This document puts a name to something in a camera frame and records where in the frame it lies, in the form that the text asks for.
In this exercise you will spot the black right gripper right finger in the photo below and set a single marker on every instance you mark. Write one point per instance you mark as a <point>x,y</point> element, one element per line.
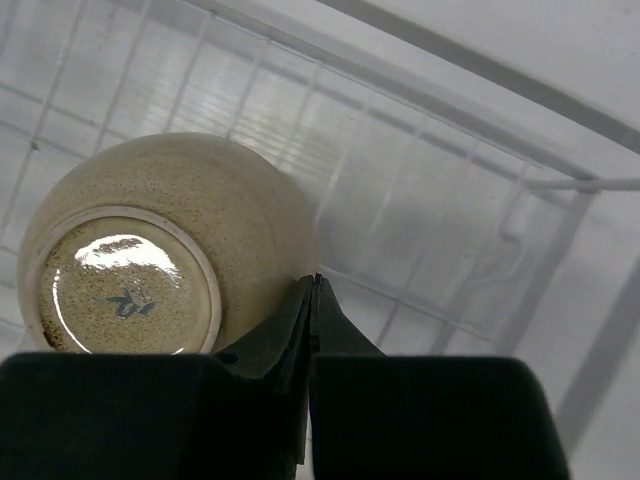
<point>378,416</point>

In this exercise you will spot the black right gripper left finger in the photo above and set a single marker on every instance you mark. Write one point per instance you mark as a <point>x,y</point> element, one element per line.
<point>240,413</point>

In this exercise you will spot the beige bowl with flower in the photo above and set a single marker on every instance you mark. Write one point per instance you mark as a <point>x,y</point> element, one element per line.
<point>170,243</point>

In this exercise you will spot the white wire dish rack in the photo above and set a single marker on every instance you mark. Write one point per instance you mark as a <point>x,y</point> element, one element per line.
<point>472,166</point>

